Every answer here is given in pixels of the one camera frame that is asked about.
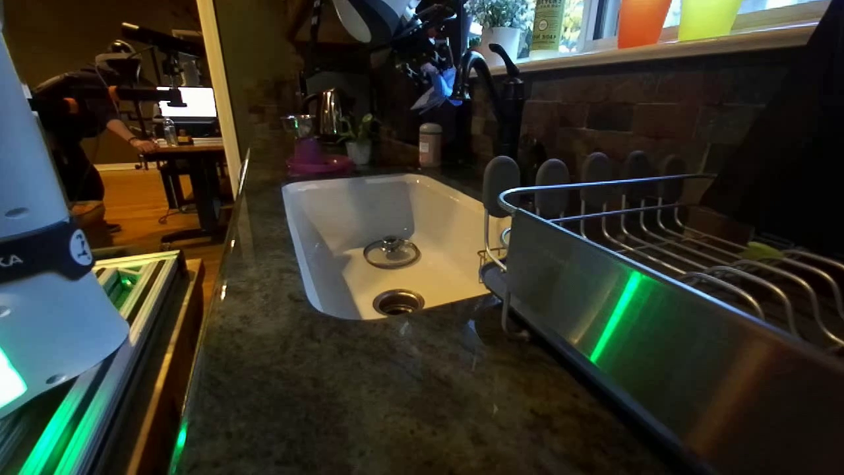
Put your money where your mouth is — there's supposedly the wooden table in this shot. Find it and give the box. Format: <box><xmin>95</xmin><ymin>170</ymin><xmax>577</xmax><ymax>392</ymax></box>
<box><xmin>146</xmin><ymin>138</ymin><xmax>229</xmax><ymax>240</ymax></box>

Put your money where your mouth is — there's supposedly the blue striped cloth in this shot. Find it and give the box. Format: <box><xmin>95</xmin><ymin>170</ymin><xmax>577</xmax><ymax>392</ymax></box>
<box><xmin>411</xmin><ymin>64</ymin><xmax>462</xmax><ymax>115</ymax></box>

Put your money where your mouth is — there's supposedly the stainless steel dish rack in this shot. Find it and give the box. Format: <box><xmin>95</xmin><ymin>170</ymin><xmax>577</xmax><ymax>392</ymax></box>
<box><xmin>483</xmin><ymin>153</ymin><xmax>844</xmax><ymax>475</ymax></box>

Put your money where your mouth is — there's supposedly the sink drain stopper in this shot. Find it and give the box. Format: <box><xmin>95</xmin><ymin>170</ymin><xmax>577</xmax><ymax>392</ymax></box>
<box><xmin>364</xmin><ymin>236</ymin><xmax>419</xmax><ymax>269</ymax></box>

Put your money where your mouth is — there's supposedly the white flower pot plant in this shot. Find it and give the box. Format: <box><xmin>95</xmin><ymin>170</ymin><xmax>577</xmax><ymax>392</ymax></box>
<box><xmin>473</xmin><ymin>0</ymin><xmax>529</xmax><ymax>64</ymax></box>

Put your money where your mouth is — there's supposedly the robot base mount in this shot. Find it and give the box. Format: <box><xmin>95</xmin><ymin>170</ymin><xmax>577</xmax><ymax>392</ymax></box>
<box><xmin>0</xmin><ymin>250</ymin><xmax>204</xmax><ymax>475</ymax></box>

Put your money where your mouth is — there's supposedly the dark bronze faucet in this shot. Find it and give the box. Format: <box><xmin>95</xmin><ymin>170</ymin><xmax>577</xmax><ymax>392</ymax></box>
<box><xmin>463</xmin><ymin>43</ymin><xmax>528</xmax><ymax>158</ymax></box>

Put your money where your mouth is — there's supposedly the stainless steel bowl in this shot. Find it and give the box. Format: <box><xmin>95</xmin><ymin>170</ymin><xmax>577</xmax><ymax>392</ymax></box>
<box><xmin>302</xmin><ymin>88</ymin><xmax>343</xmax><ymax>136</ymax></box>

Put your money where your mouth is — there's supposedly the green leafy plant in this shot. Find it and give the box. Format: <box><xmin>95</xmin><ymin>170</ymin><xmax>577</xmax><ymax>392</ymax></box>
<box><xmin>341</xmin><ymin>115</ymin><xmax>378</xmax><ymax>170</ymax></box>

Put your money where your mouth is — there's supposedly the purple plate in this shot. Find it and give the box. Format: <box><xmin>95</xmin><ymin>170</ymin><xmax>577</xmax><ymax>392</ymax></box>
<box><xmin>285</xmin><ymin>136</ymin><xmax>353</xmax><ymax>178</ymax></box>

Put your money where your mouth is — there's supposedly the green cup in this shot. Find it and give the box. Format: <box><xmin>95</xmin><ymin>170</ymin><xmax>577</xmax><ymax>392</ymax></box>
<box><xmin>677</xmin><ymin>0</ymin><xmax>740</xmax><ymax>43</ymax></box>

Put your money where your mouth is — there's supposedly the white ceramic sink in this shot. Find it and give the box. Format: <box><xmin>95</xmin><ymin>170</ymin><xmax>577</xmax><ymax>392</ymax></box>
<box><xmin>283</xmin><ymin>174</ymin><xmax>510</xmax><ymax>320</ymax></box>

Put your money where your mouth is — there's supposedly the person in background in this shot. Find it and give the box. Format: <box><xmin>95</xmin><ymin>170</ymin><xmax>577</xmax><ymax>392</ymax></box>
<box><xmin>32</xmin><ymin>53</ymin><xmax>156</xmax><ymax>200</ymax></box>

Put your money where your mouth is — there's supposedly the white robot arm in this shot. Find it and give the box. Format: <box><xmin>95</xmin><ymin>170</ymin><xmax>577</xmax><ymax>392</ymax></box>
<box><xmin>0</xmin><ymin>39</ymin><xmax>128</xmax><ymax>417</ymax></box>

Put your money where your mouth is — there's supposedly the green label soap bottle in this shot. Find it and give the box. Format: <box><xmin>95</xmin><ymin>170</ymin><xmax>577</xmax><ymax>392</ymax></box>
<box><xmin>533</xmin><ymin>0</ymin><xmax>565</xmax><ymax>30</ymax></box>

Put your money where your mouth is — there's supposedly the sink drain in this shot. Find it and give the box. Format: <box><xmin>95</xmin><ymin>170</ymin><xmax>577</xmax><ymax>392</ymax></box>
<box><xmin>371</xmin><ymin>291</ymin><xmax>424</xmax><ymax>316</ymax></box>

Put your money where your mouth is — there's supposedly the orange cup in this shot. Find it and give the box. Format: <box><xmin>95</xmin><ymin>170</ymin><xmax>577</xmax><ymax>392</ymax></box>
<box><xmin>618</xmin><ymin>0</ymin><xmax>673</xmax><ymax>49</ymax></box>

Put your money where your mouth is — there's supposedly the orange label bottle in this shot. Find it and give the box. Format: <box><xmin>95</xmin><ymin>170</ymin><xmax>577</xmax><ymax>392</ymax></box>
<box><xmin>419</xmin><ymin>122</ymin><xmax>442</xmax><ymax>170</ymax></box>

